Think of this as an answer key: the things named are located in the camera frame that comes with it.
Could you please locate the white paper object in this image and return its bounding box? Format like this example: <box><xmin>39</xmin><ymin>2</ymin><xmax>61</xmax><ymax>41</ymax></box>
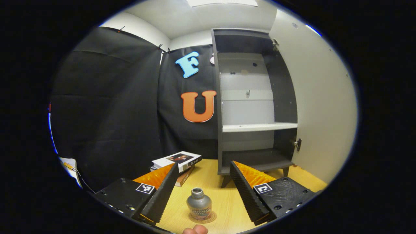
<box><xmin>58</xmin><ymin>157</ymin><xmax>84</xmax><ymax>189</ymax></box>

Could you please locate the black backdrop cloth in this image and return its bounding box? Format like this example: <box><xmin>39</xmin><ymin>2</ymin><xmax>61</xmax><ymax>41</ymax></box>
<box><xmin>49</xmin><ymin>27</ymin><xmax>222</xmax><ymax>192</ymax></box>

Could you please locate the grey cabinet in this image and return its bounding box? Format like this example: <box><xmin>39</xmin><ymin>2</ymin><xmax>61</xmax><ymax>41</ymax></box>
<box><xmin>211</xmin><ymin>10</ymin><xmax>358</xmax><ymax>189</ymax></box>

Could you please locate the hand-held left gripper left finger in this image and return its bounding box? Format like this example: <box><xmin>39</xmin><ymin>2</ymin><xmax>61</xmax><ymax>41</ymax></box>
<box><xmin>94</xmin><ymin>162</ymin><xmax>180</xmax><ymax>224</ymax></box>

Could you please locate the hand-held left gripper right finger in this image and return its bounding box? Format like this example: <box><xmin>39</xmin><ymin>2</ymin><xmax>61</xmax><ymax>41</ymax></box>
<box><xmin>229</xmin><ymin>161</ymin><xmax>316</xmax><ymax>226</ymax></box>

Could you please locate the round brown coaster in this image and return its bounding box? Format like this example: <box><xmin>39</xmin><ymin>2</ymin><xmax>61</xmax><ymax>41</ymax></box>
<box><xmin>188</xmin><ymin>211</ymin><xmax>217</xmax><ymax>224</ymax></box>

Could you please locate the large ceiling light panel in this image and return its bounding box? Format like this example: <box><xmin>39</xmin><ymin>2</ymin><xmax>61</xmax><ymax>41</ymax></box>
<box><xmin>186</xmin><ymin>0</ymin><xmax>259</xmax><ymax>7</ymax></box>

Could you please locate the silver bottle with pink label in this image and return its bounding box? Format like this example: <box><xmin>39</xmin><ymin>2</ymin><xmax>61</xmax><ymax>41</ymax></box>
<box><xmin>186</xmin><ymin>188</ymin><xmax>212</xmax><ymax>221</ymax></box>

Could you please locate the beige cabinet door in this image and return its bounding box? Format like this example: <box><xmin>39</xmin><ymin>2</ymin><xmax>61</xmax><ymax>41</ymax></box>
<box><xmin>269</xmin><ymin>10</ymin><xmax>358</xmax><ymax>184</ymax></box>

